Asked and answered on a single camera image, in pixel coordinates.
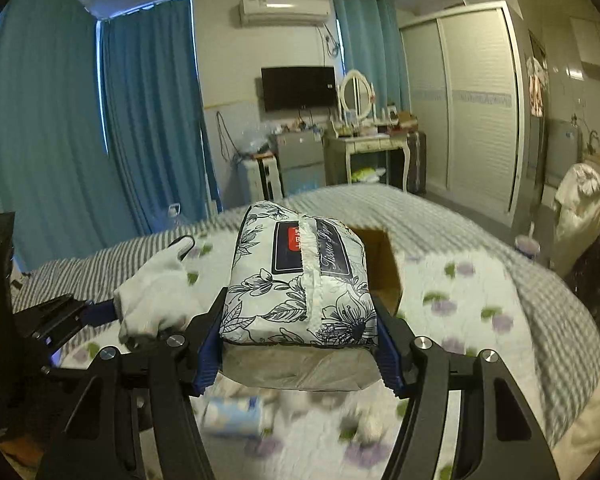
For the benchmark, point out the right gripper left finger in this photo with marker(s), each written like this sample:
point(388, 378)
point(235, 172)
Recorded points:
point(121, 395)

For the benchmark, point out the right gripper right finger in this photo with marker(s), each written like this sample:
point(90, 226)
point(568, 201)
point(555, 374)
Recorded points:
point(498, 435)

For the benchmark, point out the blue floral tissue pack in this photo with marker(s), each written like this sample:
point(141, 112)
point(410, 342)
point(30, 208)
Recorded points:
point(234, 417)

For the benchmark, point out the white fabric cloth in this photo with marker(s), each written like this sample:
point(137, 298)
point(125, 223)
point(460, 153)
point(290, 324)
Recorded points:
point(158, 298)

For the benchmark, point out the floral white tissue pack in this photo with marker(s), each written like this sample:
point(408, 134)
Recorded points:
point(298, 313)

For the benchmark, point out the floral quilted bed cover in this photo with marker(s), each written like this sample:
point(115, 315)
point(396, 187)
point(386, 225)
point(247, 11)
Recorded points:
point(343, 428)

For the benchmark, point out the brown cardboard box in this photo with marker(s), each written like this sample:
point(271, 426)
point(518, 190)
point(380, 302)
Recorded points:
point(382, 270)

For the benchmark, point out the blue window curtain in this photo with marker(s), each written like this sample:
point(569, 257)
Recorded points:
point(101, 126)

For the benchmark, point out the white stuffed laundry bag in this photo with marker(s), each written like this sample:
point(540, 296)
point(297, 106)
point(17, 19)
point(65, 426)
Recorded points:
point(577, 207)

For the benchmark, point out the white dressing table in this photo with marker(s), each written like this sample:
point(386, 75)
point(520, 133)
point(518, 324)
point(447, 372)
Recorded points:
point(346, 154)

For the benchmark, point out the grey small fridge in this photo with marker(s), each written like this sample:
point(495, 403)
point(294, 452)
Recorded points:
point(300, 160)

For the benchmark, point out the white oval vanity mirror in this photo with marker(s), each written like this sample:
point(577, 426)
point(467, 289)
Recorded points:
point(356, 97)

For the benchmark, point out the white sliding wardrobe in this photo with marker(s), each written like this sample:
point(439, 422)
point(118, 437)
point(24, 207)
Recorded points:
point(466, 91)

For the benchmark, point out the narrow blue curtain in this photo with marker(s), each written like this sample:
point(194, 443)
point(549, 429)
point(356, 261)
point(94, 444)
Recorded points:
point(372, 44)

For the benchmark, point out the black wall television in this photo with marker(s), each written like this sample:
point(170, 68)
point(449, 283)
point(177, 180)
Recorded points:
point(298, 87)

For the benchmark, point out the white wall air conditioner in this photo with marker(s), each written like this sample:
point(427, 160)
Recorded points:
point(284, 12)

